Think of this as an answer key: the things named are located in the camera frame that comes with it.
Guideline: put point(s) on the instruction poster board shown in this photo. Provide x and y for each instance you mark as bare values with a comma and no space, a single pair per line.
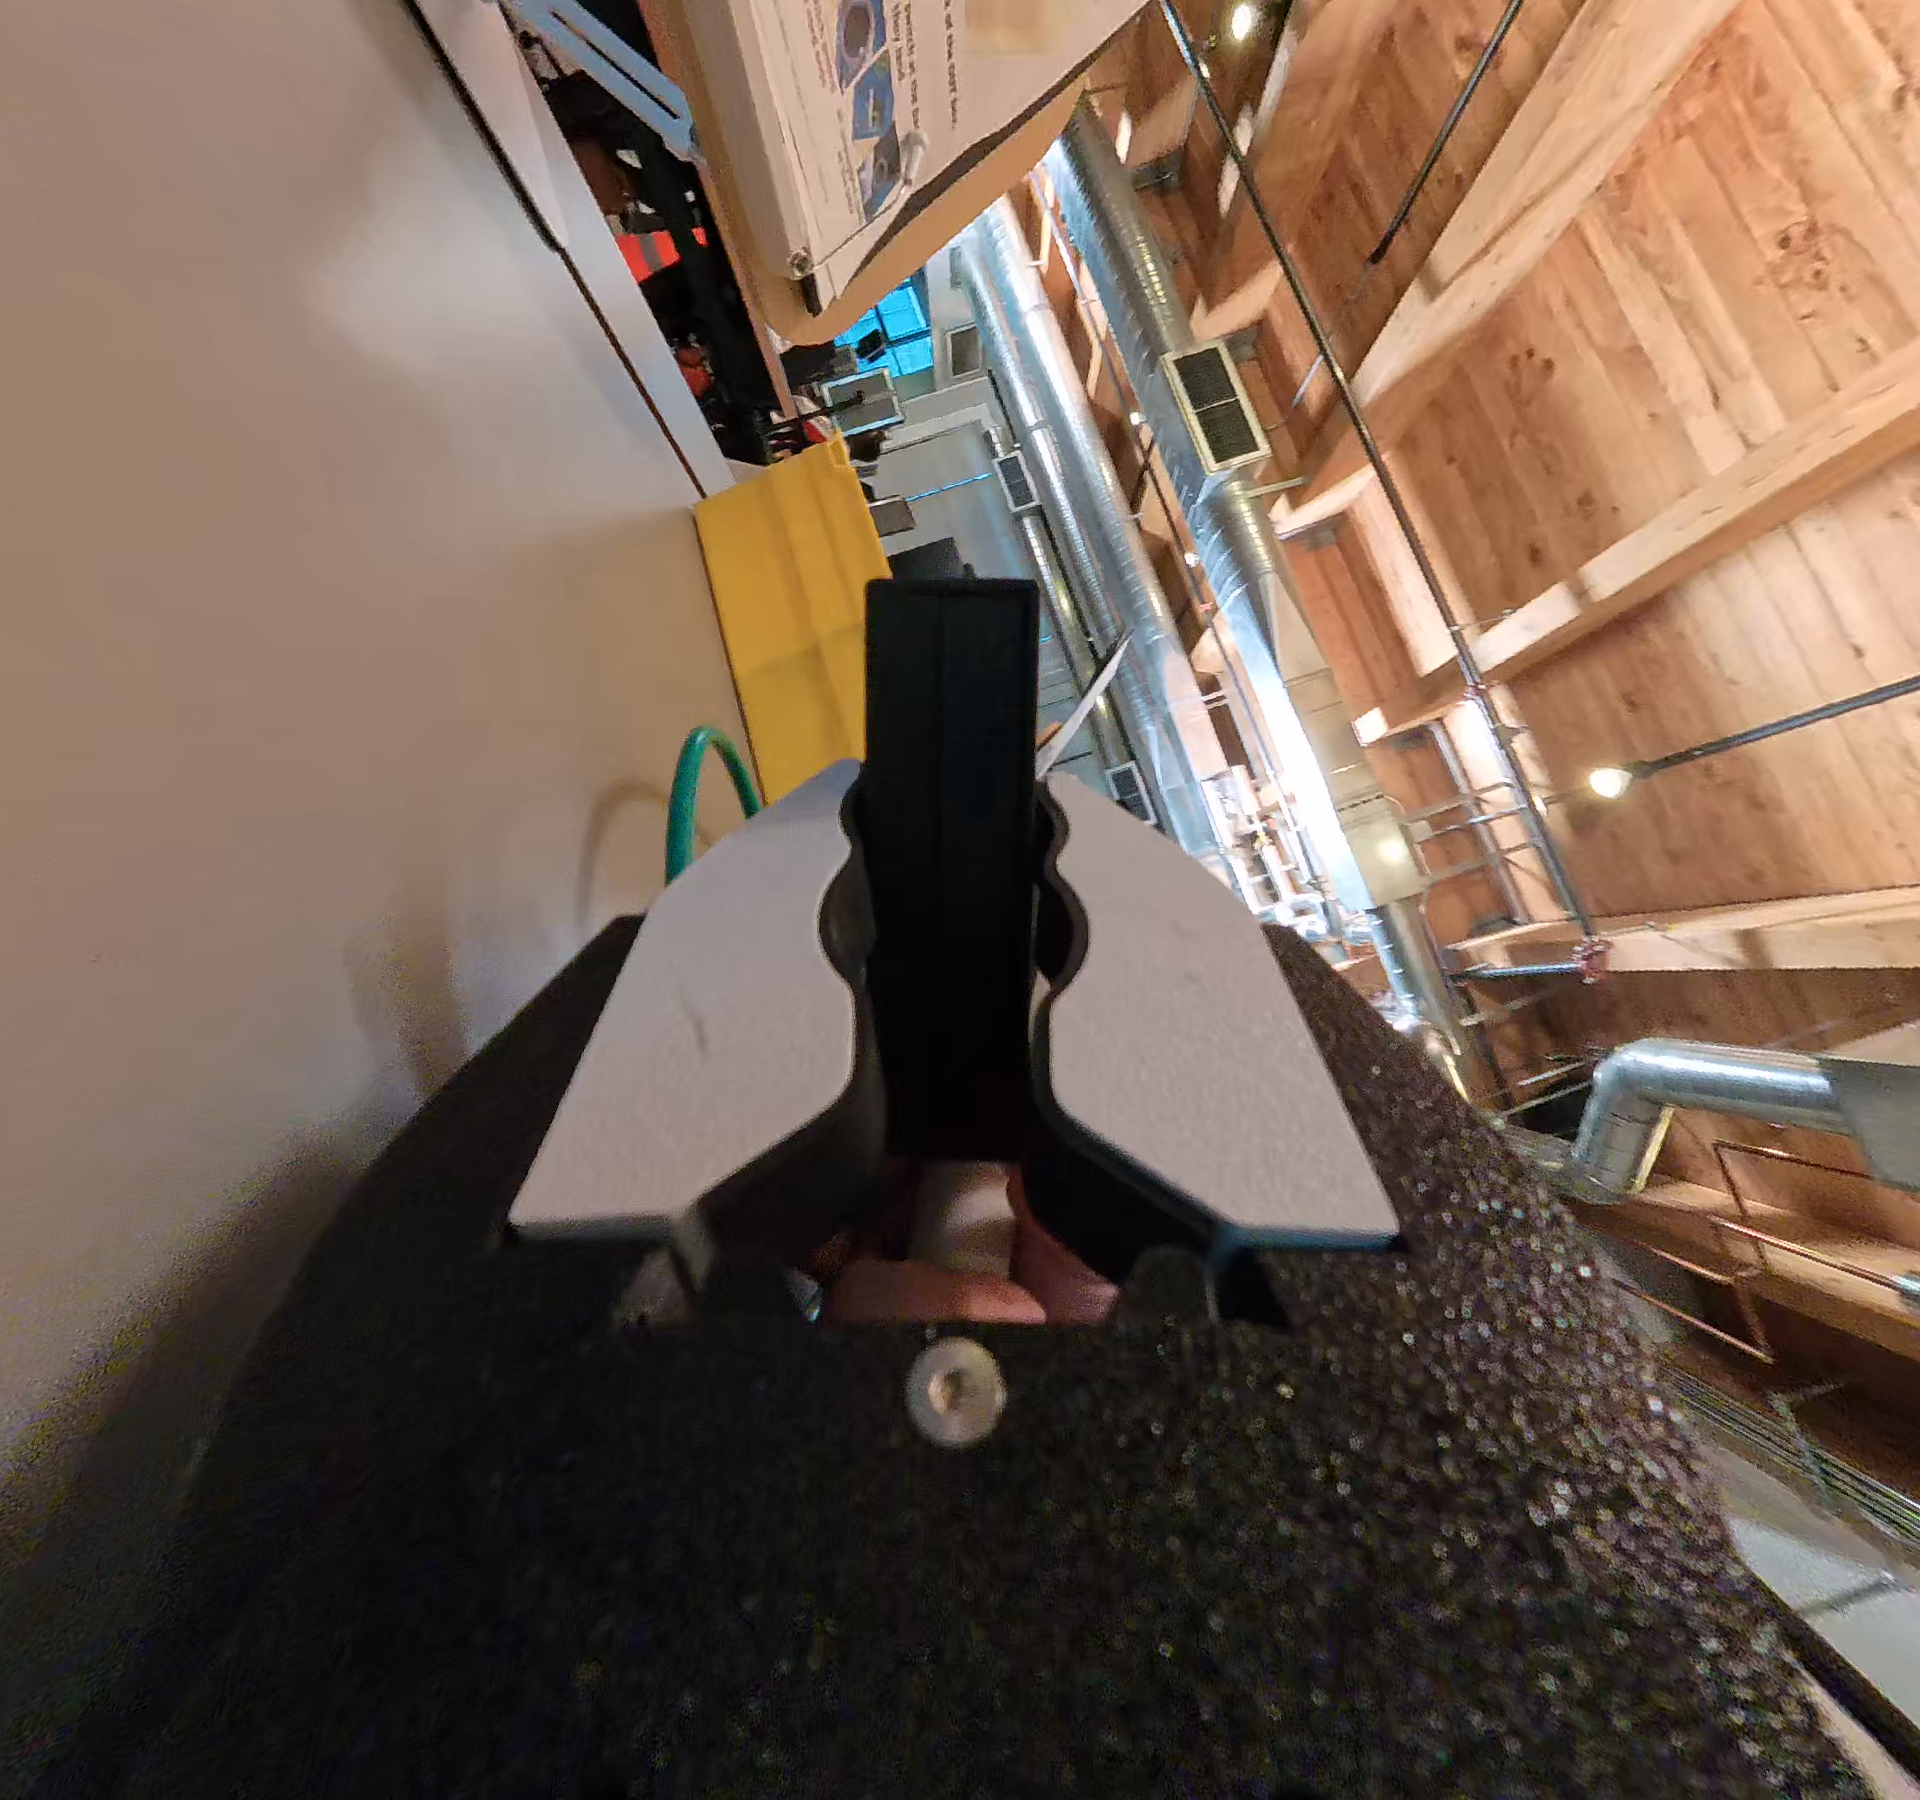
930,44

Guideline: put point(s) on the white vent grille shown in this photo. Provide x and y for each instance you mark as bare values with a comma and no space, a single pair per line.
1219,405

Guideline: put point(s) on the silver elbow duct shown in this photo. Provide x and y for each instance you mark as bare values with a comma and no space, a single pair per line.
1697,1078

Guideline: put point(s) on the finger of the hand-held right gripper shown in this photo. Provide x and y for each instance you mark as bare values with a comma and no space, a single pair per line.
960,1213

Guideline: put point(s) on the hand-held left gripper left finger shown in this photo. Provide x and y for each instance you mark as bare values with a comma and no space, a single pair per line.
705,1050

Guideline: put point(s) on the person's right hand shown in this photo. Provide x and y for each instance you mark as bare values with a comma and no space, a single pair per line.
930,1297

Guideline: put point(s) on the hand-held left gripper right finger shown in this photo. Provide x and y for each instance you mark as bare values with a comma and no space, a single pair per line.
1200,1065

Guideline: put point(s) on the yellow plastic bin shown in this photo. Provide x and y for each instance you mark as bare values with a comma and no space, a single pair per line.
795,600

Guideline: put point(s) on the white paper tag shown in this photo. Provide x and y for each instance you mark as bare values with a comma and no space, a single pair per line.
1088,704

